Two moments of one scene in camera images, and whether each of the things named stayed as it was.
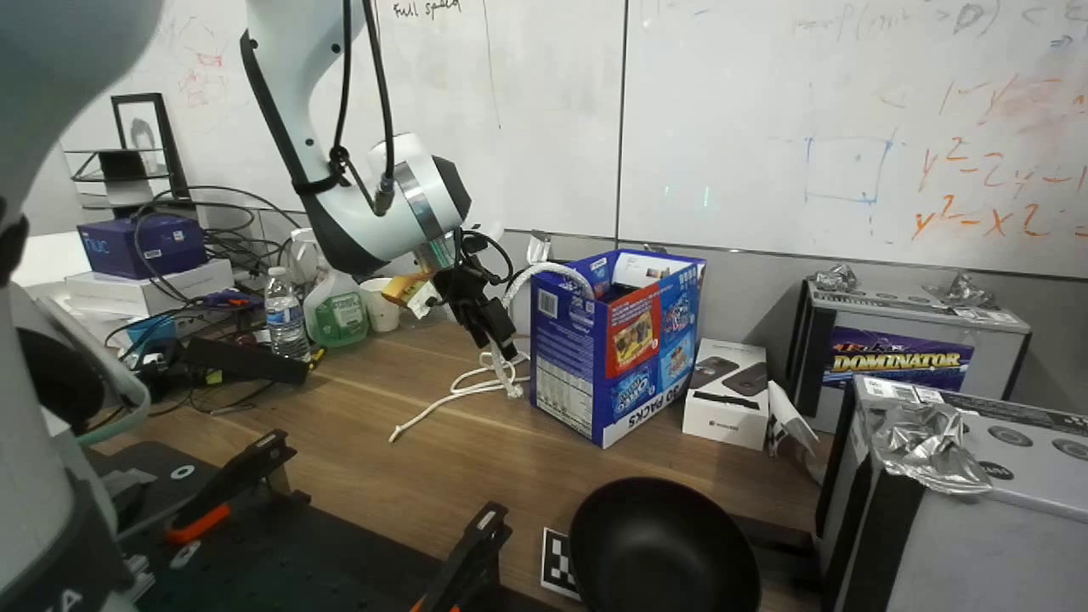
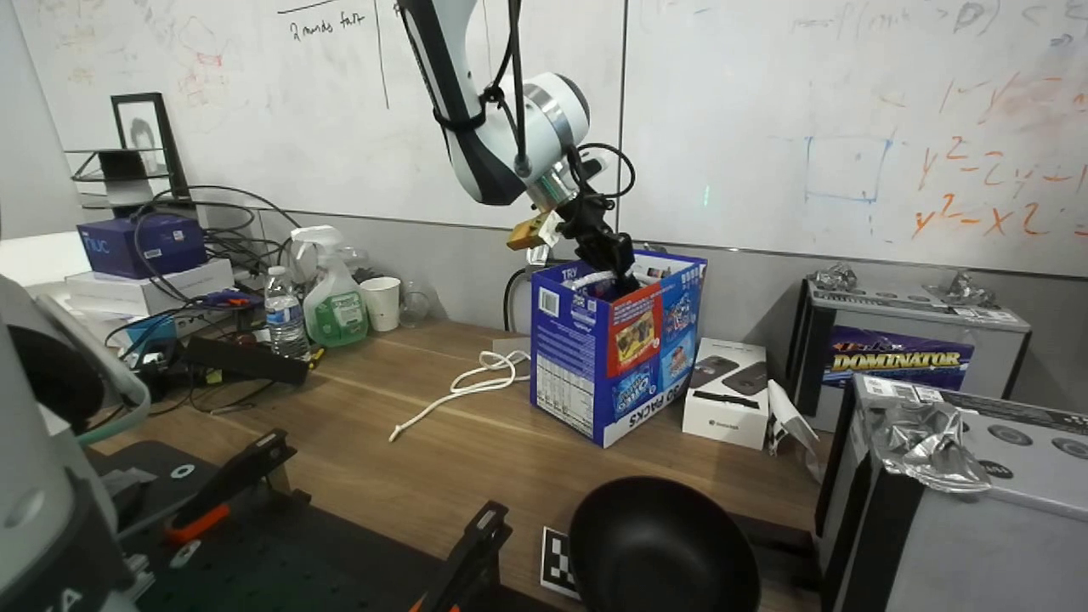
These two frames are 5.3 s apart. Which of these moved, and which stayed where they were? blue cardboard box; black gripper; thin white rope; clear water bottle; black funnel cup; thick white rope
Moved: thick white rope; black gripper
Stayed: blue cardboard box; black funnel cup; thin white rope; clear water bottle
